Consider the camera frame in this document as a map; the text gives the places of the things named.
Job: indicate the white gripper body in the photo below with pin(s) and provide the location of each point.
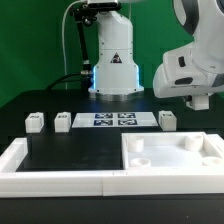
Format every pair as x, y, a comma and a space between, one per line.
178, 75

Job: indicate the white square table top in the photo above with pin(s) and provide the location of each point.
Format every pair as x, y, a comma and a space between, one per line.
142, 151

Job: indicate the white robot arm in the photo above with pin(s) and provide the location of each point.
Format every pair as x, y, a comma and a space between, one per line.
116, 73

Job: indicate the white U-shaped obstacle fence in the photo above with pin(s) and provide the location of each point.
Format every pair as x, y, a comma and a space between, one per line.
102, 183

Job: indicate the white fiducial marker sheet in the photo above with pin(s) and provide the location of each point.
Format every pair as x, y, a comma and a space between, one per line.
119, 119

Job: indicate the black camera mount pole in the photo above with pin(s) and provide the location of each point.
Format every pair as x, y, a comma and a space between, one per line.
84, 17

